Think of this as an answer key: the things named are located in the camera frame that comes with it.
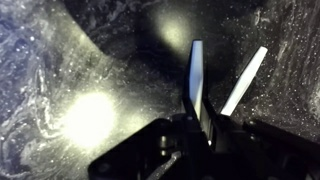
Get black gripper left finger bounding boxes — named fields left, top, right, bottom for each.
left=88, top=39, right=216, bottom=180

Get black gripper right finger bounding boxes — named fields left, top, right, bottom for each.
left=216, top=114, right=320, bottom=180

